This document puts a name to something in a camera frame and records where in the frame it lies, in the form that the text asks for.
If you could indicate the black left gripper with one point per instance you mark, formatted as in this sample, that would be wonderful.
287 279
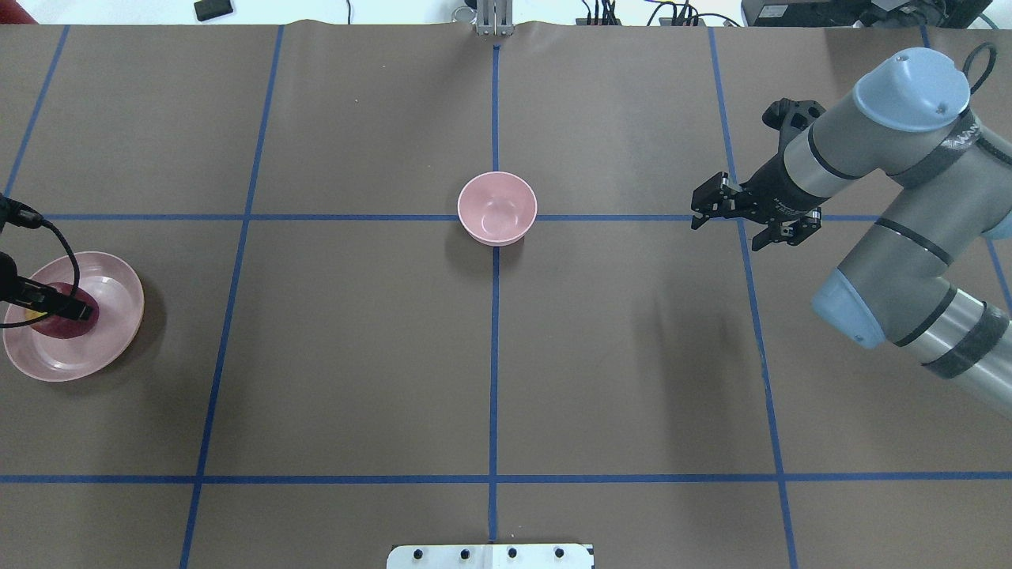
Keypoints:
69 307

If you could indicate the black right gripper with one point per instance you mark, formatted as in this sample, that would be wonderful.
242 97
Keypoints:
776 195

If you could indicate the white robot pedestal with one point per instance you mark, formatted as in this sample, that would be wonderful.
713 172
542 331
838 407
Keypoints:
534 555

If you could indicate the red apple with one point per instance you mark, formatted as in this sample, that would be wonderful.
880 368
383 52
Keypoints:
64 328

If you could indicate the small black box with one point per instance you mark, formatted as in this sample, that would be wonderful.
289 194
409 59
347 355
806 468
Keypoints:
207 10

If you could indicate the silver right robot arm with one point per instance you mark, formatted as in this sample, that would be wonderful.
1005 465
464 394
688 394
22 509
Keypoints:
910 118

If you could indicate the pink bowl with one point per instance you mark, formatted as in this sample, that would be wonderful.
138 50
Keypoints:
497 208

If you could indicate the aluminium frame post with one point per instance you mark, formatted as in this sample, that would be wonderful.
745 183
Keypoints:
494 17

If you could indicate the brown paper table mat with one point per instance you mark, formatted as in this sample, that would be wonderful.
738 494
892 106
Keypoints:
330 366

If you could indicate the pink plate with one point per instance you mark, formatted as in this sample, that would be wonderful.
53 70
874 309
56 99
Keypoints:
117 290

